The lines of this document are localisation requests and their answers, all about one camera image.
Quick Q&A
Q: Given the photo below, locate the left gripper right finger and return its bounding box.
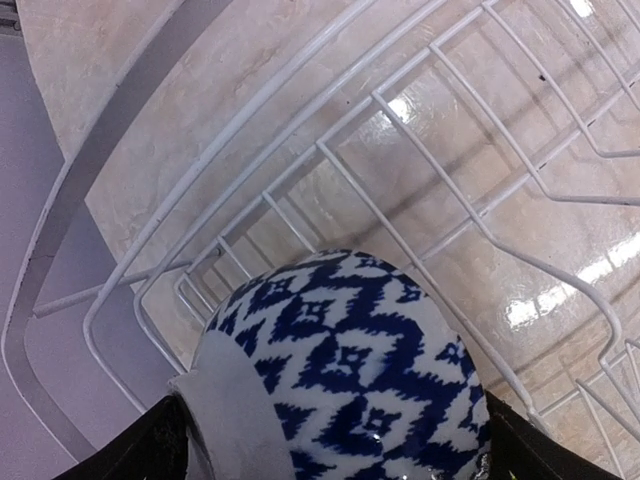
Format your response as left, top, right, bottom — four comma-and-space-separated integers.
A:
485, 392, 618, 480

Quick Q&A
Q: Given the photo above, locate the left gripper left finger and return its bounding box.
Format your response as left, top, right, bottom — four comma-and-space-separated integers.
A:
56, 395, 188, 480

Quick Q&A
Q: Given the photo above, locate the blue white patterned bowl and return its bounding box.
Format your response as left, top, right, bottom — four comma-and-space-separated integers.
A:
171, 250, 491, 479

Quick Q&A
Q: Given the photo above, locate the white wire dish rack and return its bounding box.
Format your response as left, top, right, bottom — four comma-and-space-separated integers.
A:
1, 1, 639, 479

